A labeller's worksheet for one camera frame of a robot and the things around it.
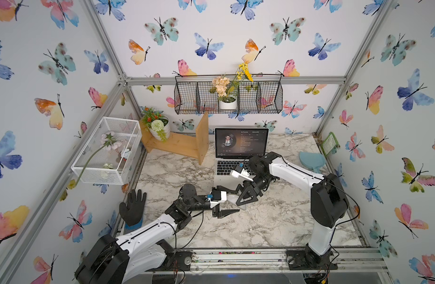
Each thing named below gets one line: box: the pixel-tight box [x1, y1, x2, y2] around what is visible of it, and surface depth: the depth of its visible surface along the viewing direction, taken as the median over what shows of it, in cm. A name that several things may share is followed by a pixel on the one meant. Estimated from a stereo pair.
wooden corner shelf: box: [139, 111, 210, 166], surface depth 107 cm
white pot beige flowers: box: [209, 63, 254, 110], surface depth 86 cm
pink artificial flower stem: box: [75, 131, 123, 187], surface depth 74 cm
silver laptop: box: [213, 127, 269, 187], surface depth 103 cm
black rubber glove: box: [119, 189, 147, 229], surface depth 88 cm
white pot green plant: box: [141, 106, 171, 142], surface depth 99 cm
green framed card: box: [320, 131, 340, 156], surface depth 113 cm
